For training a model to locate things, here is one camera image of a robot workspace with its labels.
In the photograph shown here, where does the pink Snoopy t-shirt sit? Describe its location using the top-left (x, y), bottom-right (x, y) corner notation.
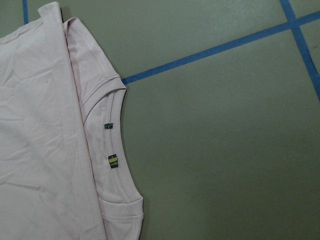
top-left (0, 2), bottom-right (144, 240)

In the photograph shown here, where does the blue tape line crosswise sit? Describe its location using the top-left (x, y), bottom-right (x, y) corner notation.
top-left (121, 11), bottom-right (320, 86)

